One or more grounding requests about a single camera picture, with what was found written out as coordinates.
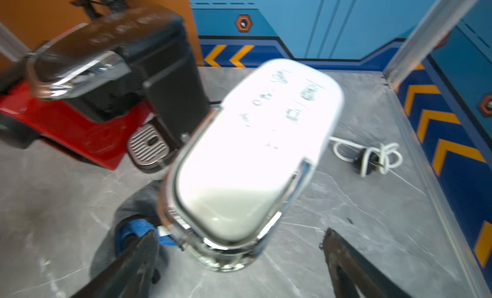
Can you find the black coffee machine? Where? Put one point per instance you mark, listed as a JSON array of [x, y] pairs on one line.
[[104, 69]]

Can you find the grey wiping cloth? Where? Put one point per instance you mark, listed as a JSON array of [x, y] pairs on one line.
[[135, 217]]

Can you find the red coffee machine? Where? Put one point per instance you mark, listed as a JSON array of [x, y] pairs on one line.
[[93, 128]]

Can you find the white coffee machine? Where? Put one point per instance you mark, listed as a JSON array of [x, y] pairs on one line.
[[248, 161]]

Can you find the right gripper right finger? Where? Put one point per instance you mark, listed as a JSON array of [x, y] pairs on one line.
[[352, 275]]

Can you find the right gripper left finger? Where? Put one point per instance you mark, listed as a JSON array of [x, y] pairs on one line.
[[132, 273]]

